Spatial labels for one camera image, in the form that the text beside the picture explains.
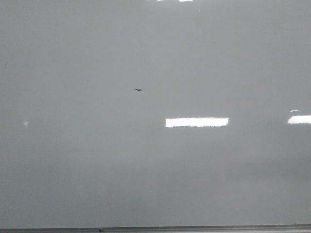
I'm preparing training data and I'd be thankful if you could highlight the white glossy whiteboard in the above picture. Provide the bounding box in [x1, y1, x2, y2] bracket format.
[0, 0, 311, 228]

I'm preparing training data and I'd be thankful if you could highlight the grey aluminium whiteboard frame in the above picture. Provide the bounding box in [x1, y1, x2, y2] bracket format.
[0, 224, 311, 233]

